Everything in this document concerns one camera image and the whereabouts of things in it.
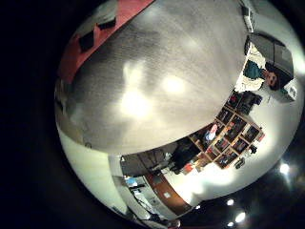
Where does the pink cloth garment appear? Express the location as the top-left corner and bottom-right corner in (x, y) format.
(57, 0), (155, 84)

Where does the person in black clothes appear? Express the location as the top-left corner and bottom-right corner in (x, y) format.
(171, 139), (202, 176)

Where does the person in teal shirt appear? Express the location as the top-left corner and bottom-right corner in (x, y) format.
(235, 44), (287, 94)

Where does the wooden cubby shelf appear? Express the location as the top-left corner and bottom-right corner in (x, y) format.
(190, 91), (266, 170)

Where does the brown curved counter desk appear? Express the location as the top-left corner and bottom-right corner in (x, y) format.
(145, 173), (193, 218)

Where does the dark monitor screen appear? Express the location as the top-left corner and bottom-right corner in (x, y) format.
(247, 31), (295, 82)

